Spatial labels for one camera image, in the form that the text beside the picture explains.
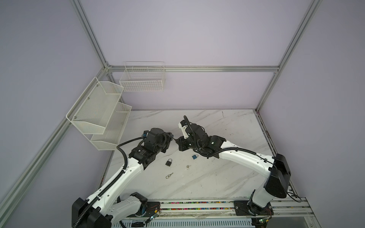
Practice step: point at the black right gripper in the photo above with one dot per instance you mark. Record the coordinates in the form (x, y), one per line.
(179, 142)

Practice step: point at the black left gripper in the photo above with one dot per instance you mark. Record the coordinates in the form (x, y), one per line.
(168, 137)

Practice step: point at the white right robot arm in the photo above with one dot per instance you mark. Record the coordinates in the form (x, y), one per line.
(274, 169)

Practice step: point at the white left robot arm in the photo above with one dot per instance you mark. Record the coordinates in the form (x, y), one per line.
(104, 208)

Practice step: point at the black padlock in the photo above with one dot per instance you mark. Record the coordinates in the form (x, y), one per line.
(169, 162)

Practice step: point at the white mesh two-tier shelf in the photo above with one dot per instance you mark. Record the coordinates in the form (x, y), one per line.
(100, 115)

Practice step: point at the white ventilated cover strip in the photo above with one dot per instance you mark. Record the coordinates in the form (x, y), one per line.
(201, 223)

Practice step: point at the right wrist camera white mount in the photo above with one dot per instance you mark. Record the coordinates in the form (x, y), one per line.
(183, 125)

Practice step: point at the white wire basket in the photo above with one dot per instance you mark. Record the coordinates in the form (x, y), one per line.
(143, 76)

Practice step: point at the aluminium table edge rail right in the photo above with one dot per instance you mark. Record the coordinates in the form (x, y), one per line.
(265, 132)

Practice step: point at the aluminium frame horizontal back bar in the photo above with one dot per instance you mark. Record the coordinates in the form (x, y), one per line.
(196, 68)

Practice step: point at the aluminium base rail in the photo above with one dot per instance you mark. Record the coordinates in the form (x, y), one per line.
(280, 213)

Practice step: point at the aluminium frame post back left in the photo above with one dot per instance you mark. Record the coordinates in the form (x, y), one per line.
(85, 23)

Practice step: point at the aluminium frame post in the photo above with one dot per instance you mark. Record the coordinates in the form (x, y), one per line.
(303, 25)
(85, 23)

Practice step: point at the aluminium frame left wall bar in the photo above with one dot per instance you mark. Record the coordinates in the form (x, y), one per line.
(66, 164)

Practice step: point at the aluminium frame post back right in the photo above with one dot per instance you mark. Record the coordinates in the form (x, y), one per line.
(303, 25)

